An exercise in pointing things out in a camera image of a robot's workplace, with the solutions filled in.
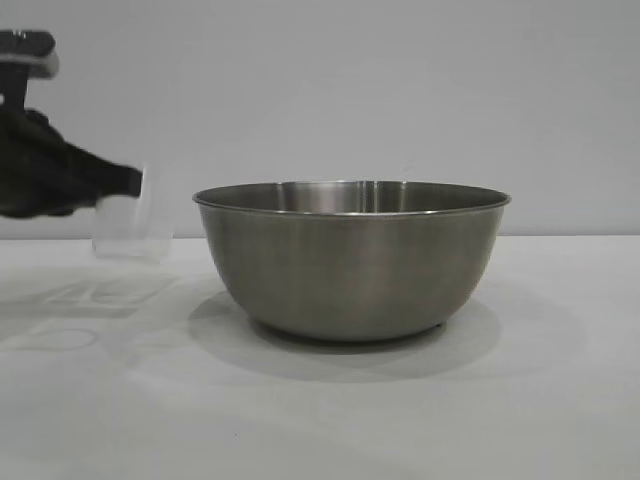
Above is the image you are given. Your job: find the clear plastic measuring cup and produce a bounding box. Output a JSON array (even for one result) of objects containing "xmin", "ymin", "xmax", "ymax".
[{"xmin": 91, "ymin": 158, "xmax": 175, "ymax": 262}]

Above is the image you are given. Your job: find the stainless steel mixing bowl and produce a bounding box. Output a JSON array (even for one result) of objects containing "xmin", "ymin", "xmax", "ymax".
[{"xmin": 191, "ymin": 179, "xmax": 513, "ymax": 343}]

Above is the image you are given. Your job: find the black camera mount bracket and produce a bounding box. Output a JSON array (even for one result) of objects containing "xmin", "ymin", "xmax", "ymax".
[{"xmin": 0, "ymin": 67, "xmax": 32, "ymax": 112}]

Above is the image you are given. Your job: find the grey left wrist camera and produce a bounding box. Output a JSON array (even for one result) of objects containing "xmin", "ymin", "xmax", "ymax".
[{"xmin": 0, "ymin": 29, "xmax": 60, "ymax": 80}]

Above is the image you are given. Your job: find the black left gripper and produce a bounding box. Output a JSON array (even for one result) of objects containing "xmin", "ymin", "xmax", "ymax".
[{"xmin": 0, "ymin": 107, "xmax": 144, "ymax": 220}]

